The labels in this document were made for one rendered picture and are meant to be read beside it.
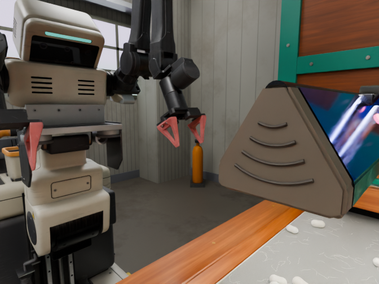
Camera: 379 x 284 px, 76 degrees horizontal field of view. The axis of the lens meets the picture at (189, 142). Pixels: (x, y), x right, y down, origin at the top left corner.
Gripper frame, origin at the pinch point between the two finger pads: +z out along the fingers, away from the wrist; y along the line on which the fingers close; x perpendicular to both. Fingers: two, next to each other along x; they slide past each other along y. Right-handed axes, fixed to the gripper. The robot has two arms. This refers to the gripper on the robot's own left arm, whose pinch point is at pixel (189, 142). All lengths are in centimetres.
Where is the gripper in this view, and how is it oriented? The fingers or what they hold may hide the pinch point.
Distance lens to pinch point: 68.5
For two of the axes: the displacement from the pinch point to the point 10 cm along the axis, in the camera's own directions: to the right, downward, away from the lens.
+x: -6.3, 3.5, 6.9
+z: 3.2, 9.3, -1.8
